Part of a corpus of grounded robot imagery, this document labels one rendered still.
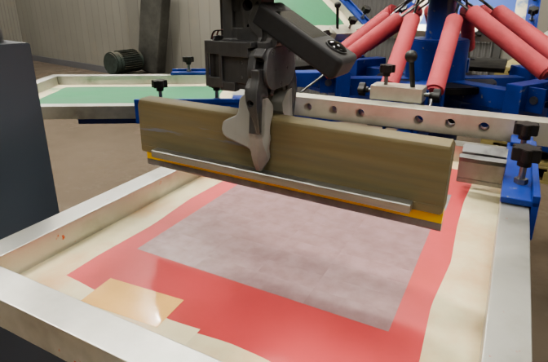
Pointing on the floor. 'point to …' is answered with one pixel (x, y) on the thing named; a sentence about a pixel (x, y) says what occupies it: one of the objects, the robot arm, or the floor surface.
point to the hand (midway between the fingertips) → (273, 156)
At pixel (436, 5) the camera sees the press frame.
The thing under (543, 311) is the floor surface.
